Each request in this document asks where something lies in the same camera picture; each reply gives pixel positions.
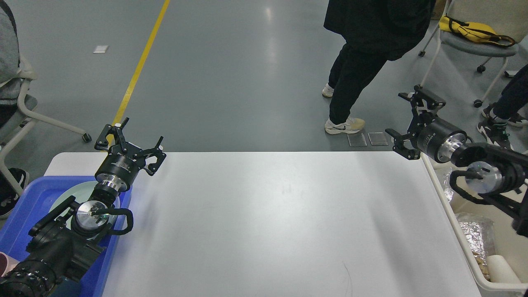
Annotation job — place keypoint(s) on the person with beige sneakers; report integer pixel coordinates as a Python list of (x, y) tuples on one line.
[(375, 32)]

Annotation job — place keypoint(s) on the left floor plate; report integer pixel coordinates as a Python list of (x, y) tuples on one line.
[(357, 140)]

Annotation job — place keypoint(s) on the left grey office chair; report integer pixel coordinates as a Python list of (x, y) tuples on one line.
[(24, 120)]

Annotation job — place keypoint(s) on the green plate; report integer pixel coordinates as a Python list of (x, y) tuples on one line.
[(76, 189)]

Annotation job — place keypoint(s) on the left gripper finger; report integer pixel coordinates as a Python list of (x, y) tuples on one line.
[(151, 159), (112, 139)]

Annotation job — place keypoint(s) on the right floor plate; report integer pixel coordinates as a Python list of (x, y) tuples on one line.
[(378, 139)]

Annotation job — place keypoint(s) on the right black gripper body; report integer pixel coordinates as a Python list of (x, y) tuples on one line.
[(440, 140)]

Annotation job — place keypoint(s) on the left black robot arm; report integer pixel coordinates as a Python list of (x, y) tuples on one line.
[(65, 242)]

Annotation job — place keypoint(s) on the seated person grey sweater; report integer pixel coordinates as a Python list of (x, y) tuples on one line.
[(10, 88)]

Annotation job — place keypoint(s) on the floor plate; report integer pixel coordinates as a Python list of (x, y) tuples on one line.
[(378, 139), (357, 140)]

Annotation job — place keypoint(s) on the pink mug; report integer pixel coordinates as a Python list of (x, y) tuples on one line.
[(7, 263)]

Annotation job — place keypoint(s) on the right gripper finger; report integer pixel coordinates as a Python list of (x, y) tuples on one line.
[(424, 107), (406, 145)]

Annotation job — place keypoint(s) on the beige plastic bin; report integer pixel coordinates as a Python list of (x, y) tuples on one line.
[(513, 247)]

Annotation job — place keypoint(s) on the foil tray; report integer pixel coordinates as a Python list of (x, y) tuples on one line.
[(479, 232), (444, 179)]

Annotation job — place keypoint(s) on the yellow bag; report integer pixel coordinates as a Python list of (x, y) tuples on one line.
[(475, 32)]

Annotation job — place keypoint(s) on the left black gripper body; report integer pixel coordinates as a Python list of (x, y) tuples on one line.
[(120, 166)]

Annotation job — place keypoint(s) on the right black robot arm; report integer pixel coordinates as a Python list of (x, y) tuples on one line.
[(485, 172)]

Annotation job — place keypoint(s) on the cardboard box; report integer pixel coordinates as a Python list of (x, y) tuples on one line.
[(438, 9)]

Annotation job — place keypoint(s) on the white paper cup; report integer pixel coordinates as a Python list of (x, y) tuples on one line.
[(500, 271)]

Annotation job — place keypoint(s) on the person with black sneakers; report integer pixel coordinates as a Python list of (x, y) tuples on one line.
[(505, 111)]

